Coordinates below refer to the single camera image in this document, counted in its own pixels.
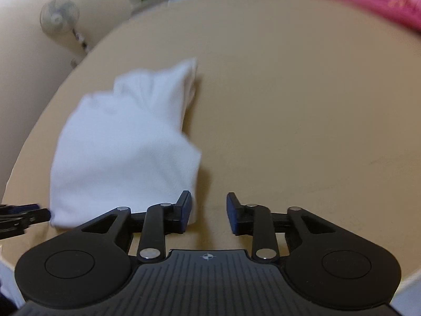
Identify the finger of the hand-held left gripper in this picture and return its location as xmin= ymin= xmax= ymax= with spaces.
xmin=0 ymin=203 xmax=51 ymax=241

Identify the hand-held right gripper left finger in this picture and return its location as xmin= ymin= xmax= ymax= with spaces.
xmin=76 ymin=190 xmax=193 ymax=264

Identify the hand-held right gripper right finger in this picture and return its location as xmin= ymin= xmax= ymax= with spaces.
xmin=226 ymin=192 xmax=339 ymax=263

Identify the white long-sleeve shirt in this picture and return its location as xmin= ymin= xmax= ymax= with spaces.
xmin=49 ymin=57 xmax=202 ymax=231

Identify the white standing fan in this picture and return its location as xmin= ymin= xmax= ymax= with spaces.
xmin=39 ymin=0 xmax=89 ymax=53

